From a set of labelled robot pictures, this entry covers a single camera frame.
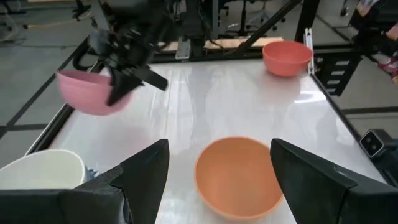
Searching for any person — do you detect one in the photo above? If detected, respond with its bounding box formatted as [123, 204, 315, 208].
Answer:
[349, 0, 398, 86]

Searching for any pink bowl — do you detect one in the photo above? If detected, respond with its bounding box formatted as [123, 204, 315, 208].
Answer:
[55, 68, 135, 117]

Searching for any orange bowl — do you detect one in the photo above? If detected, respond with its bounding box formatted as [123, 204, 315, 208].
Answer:
[194, 136, 284, 221]

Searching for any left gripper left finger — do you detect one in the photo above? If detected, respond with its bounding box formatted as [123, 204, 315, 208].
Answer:
[60, 139, 170, 224]

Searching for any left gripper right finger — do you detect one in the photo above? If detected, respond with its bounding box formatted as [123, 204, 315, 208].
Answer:
[269, 138, 398, 224]

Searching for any grey table-level camera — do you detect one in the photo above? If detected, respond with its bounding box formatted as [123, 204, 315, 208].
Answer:
[359, 129, 389, 159]

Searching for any black metal table frame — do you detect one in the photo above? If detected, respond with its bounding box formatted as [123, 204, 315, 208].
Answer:
[24, 0, 398, 187]

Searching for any coral red bowl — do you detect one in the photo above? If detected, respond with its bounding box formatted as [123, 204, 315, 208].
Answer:
[262, 40, 313, 78]

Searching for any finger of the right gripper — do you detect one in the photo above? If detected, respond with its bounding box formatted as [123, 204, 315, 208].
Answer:
[132, 64, 169, 92]
[106, 68, 144, 107]

